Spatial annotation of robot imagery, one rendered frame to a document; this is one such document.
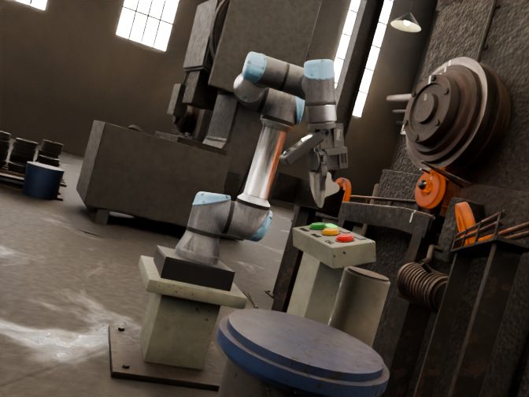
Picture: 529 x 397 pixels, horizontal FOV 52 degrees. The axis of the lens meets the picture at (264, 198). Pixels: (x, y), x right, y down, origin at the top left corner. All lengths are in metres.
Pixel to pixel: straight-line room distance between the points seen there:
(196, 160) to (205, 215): 2.54
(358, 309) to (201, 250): 0.61
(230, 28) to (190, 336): 3.22
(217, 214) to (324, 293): 0.60
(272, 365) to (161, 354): 0.98
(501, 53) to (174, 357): 1.71
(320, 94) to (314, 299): 0.49
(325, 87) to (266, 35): 3.43
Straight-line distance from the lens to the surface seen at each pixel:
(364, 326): 1.43
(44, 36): 11.98
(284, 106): 1.80
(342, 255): 1.23
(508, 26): 2.49
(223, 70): 4.58
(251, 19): 4.72
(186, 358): 1.86
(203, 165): 4.34
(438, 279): 1.88
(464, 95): 2.20
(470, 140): 2.15
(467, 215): 1.74
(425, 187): 2.27
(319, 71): 1.35
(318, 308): 1.32
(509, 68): 2.37
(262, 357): 0.91
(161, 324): 1.80
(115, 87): 11.90
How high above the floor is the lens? 0.70
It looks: 3 degrees down
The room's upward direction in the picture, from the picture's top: 15 degrees clockwise
